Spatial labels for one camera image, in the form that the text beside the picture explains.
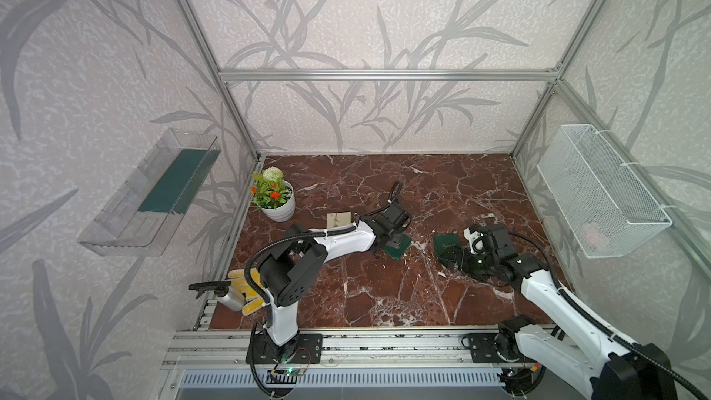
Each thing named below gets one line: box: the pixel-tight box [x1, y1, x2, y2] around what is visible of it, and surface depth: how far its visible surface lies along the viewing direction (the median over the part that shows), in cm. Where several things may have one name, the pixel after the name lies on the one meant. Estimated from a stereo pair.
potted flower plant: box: [249, 165, 297, 223], surface depth 93 cm
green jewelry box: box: [433, 233, 461, 257], surface depth 93 cm
